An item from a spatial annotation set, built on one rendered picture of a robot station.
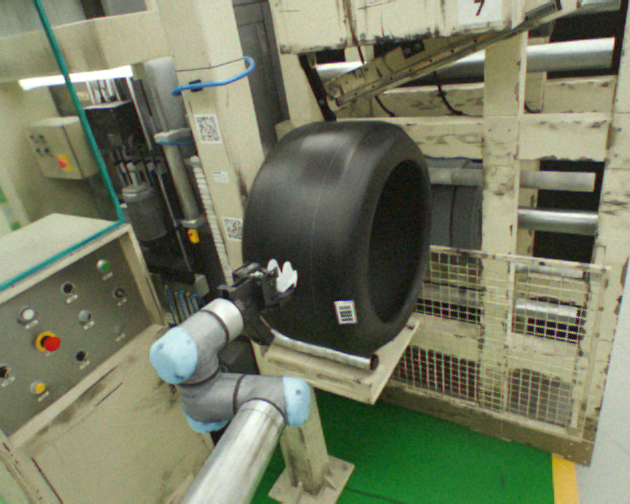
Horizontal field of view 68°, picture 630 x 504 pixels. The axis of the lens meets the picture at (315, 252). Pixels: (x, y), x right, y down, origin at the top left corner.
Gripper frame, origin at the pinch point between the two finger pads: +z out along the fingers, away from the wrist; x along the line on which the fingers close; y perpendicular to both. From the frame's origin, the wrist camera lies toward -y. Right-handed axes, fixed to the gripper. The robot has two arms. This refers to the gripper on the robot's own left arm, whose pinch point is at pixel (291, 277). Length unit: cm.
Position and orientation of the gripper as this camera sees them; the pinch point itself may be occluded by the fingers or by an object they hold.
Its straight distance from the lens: 99.6
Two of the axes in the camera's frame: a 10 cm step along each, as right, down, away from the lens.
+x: -8.6, -1.3, 5.0
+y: -1.0, -9.1, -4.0
